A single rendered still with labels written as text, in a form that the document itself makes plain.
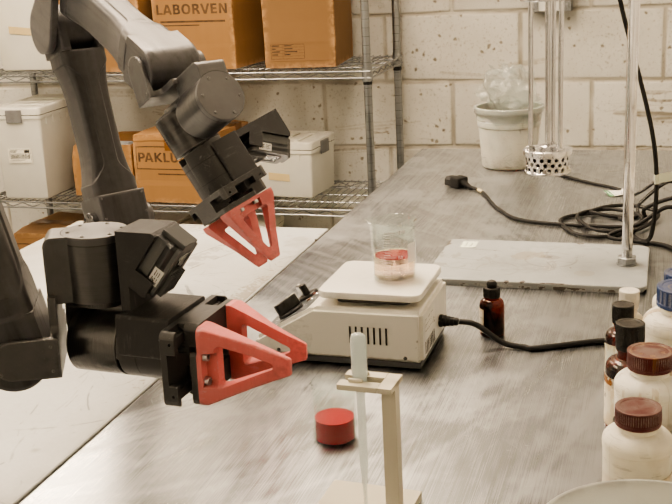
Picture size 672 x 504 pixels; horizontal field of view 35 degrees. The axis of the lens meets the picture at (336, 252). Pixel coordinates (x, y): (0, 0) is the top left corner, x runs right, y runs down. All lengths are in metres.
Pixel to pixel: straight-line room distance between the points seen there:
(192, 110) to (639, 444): 0.59
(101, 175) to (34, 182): 2.36
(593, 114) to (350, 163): 0.85
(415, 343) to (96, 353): 0.39
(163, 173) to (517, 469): 2.66
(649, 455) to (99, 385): 0.63
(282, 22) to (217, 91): 2.18
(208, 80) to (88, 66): 0.32
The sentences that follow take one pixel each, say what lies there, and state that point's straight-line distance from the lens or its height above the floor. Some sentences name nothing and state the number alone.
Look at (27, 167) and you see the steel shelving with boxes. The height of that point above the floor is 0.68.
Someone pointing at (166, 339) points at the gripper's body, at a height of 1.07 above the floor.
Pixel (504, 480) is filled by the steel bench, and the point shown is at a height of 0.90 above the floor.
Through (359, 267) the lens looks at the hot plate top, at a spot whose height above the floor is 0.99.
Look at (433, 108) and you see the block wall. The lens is 3.60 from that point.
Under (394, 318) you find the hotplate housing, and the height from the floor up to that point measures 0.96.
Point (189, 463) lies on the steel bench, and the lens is 1.02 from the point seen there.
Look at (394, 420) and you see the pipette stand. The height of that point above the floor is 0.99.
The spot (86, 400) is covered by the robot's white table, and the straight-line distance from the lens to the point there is 1.18.
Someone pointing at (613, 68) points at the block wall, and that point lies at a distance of 3.51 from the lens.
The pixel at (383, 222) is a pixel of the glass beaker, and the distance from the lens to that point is 1.17.
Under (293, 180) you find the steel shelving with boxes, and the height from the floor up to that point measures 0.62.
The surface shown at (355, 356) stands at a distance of 0.84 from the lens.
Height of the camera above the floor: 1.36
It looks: 16 degrees down
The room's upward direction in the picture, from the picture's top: 3 degrees counter-clockwise
